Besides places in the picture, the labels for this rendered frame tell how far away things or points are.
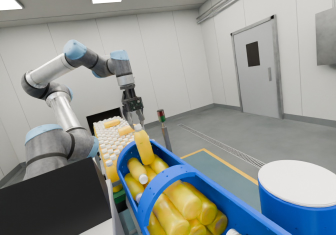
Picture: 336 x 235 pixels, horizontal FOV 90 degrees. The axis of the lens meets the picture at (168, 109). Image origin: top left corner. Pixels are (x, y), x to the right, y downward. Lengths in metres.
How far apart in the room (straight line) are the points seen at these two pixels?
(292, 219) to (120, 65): 0.87
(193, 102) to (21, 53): 4.97
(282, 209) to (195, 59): 5.54
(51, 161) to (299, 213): 0.85
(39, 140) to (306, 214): 0.94
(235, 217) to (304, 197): 0.27
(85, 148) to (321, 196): 0.89
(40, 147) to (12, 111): 4.98
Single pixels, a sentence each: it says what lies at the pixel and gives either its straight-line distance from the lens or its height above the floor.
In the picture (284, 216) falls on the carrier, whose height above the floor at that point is 0.96.
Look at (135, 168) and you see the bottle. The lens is 0.87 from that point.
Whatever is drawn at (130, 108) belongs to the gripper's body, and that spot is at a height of 1.44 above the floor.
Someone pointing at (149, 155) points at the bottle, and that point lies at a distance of 0.87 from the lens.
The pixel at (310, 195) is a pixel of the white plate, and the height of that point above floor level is 1.04.
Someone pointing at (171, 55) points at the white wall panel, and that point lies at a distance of 5.69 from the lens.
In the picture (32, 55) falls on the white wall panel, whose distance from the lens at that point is 5.52.
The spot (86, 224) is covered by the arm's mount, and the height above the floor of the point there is 1.17.
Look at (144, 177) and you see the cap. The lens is 0.83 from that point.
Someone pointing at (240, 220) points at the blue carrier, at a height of 1.07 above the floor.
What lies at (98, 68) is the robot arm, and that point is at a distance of 0.81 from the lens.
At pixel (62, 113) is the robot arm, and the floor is 1.47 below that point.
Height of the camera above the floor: 1.55
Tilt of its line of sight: 12 degrees down
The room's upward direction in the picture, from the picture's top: 13 degrees counter-clockwise
